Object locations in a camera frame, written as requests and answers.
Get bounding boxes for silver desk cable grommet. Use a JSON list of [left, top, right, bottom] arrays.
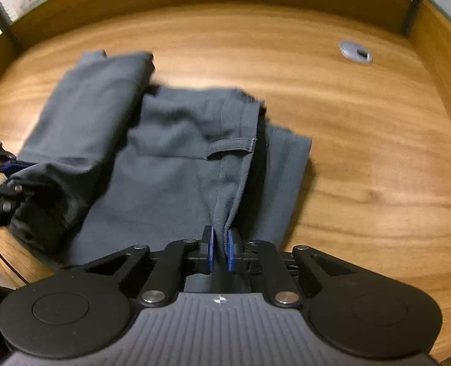
[[339, 41, 373, 64]]

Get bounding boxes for grey trousers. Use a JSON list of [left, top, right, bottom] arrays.
[[7, 49, 313, 294]]

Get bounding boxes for black cable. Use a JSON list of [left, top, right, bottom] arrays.
[[0, 228, 30, 287]]

